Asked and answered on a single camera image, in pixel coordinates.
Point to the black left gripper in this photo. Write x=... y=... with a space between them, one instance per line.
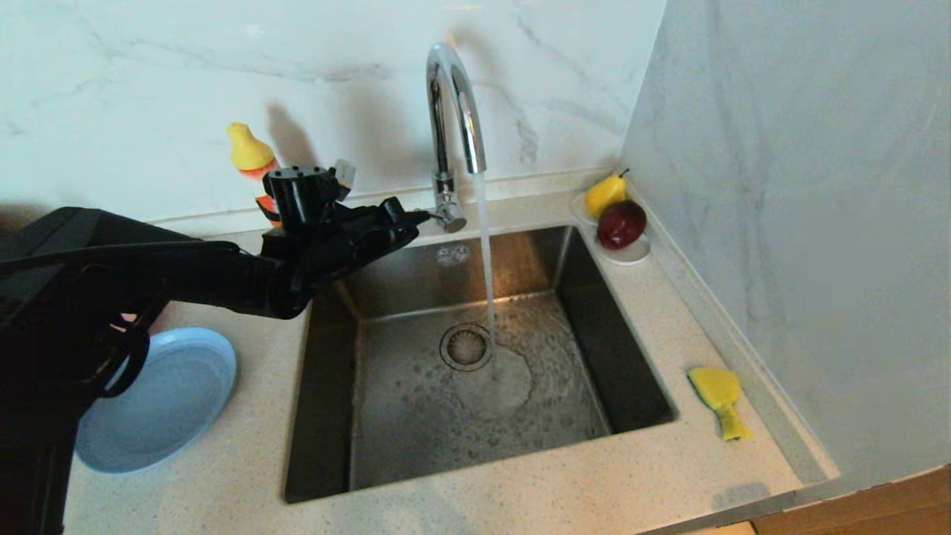
x=327 y=238

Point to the chrome gooseneck faucet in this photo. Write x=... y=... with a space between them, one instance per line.
x=446 y=186

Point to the orange dish soap bottle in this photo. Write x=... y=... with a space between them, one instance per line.
x=251 y=152

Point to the blue plate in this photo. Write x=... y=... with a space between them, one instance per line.
x=178 y=401

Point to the yellow sponge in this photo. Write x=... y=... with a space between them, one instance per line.
x=717 y=386

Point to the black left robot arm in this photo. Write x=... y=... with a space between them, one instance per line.
x=111 y=297

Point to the metal sink drain strainer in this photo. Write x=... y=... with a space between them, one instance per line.
x=466 y=348

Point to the stainless steel sink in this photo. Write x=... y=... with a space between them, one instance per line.
x=416 y=431

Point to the yellow pear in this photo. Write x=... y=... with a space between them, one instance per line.
x=603 y=195

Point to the dark red apple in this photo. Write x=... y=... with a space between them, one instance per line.
x=620 y=225

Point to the small white dish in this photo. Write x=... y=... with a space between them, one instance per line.
x=630 y=257

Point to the wooden cabinet panel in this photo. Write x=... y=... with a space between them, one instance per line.
x=854 y=513

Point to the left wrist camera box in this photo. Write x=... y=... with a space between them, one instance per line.
x=343 y=178

